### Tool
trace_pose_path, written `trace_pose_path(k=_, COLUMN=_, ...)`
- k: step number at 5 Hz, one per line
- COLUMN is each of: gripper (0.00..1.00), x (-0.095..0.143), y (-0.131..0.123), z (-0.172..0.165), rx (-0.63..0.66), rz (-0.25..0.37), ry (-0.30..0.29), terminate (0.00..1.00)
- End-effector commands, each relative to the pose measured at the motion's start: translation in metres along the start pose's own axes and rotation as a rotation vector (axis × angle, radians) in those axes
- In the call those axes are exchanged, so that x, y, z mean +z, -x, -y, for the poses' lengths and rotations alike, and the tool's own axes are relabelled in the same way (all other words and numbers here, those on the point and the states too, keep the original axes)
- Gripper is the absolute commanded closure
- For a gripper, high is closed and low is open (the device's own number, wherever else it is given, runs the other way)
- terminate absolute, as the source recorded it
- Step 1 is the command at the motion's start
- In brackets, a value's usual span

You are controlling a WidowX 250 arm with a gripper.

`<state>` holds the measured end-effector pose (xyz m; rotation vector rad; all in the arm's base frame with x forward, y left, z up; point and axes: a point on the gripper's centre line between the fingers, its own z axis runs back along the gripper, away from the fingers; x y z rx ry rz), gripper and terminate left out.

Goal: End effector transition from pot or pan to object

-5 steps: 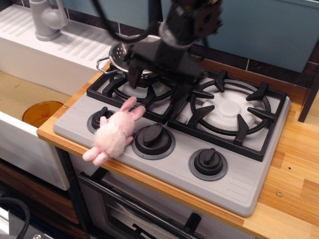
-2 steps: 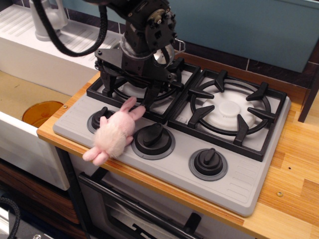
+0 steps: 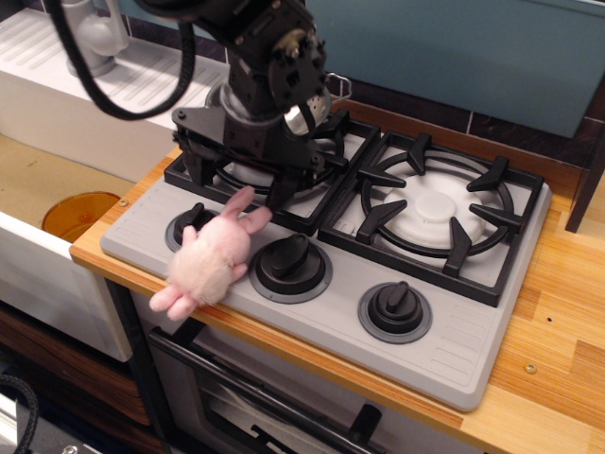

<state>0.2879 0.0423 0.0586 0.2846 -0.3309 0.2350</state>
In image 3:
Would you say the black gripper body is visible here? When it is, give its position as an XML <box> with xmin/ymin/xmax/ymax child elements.
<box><xmin>172</xmin><ymin>107</ymin><xmax>325</xmax><ymax>178</ymax></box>

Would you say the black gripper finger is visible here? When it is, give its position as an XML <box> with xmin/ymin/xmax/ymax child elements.
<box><xmin>266</xmin><ymin>167</ymin><xmax>306</xmax><ymax>213</ymax></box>
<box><xmin>183</xmin><ymin>142</ymin><xmax>213</xmax><ymax>186</ymax></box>

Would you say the pink plush bunny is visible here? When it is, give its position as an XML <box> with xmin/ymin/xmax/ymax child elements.
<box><xmin>149</xmin><ymin>186</ymin><xmax>272</xmax><ymax>321</ymax></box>

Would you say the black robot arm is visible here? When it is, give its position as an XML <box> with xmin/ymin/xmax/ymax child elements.
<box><xmin>139</xmin><ymin>1</ymin><xmax>330</xmax><ymax>211</ymax></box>

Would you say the left black burner grate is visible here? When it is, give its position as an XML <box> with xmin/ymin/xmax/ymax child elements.
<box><xmin>164</xmin><ymin>110</ymin><xmax>379</xmax><ymax>236</ymax></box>

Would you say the black burner grate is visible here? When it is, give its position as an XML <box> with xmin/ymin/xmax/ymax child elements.
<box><xmin>164</xmin><ymin>110</ymin><xmax>379</xmax><ymax>236</ymax></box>
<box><xmin>319</xmin><ymin>131</ymin><xmax>545</xmax><ymax>307</ymax></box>

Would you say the left black stove knob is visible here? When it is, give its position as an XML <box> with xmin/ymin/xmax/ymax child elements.
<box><xmin>164</xmin><ymin>202</ymin><xmax>218</xmax><ymax>253</ymax></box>

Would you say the black stove knob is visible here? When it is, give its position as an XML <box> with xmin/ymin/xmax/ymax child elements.
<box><xmin>357</xmin><ymin>281</ymin><xmax>433</xmax><ymax>344</ymax></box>
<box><xmin>249</xmin><ymin>234</ymin><xmax>334</xmax><ymax>305</ymax></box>
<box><xmin>164</xmin><ymin>202</ymin><xmax>218</xmax><ymax>253</ymax></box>

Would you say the steel colander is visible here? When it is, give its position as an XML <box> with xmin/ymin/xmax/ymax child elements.
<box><xmin>205</xmin><ymin>71</ymin><xmax>354</xmax><ymax>138</ymax></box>

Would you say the middle black stove knob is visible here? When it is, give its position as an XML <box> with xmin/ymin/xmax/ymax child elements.
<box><xmin>249</xmin><ymin>234</ymin><xmax>334</xmax><ymax>305</ymax></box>

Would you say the orange plastic plate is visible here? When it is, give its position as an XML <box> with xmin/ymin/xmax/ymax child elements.
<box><xmin>42</xmin><ymin>191</ymin><xmax>120</xmax><ymax>243</ymax></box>

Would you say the grey toy faucet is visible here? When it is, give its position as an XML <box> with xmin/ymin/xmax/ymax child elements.
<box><xmin>53</xmin><ymin>0</ymin><xmax>129</xmax><ymax>78</ymax></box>

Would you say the white toy sink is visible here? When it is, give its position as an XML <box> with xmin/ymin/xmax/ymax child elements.
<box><xmin>0</xmin><ymin>8</ymin><xmax>242</xmax><ymax>363</ymax></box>

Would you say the right black stove knob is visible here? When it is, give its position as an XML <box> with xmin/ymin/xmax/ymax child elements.
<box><xmin>357</xmin><ymin>281</ymin><xmax>433</xmax><ymax>344</ymax></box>

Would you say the right black burner grate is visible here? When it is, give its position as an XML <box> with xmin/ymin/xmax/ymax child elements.
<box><xmin>319</xmin><ymin>131</ymin><xmax>545</xmax><ymax>307</ymax></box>

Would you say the grey toy stove top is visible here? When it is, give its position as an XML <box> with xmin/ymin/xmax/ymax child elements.
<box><xmin>99</xmin><ymin>121</ymin><xmax>553</xmax><ymax>411</ymax></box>

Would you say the toy oven door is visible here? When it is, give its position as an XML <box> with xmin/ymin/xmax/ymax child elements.
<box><xmin>147</xmin><ymin>325</ymin><xmax>476</xmax><ymax>453</ymax></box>

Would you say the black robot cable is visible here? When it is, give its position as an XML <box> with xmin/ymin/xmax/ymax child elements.
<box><xmin>45</xmin><ymin>0</ymin><xmax>196</xmax><ymax>120</ymax></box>

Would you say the dark wooden frame post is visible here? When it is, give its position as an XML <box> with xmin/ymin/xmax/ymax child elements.
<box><xmin>565</xmin><ymin>129</ymin><xmax>604</xmax><ymax>234</ymax></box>

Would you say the black braided cable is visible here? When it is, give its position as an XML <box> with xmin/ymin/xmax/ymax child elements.
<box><xmin>0</xmin><ymin>375</ymin><xmax>40</xmax><ymax>454</ymax></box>

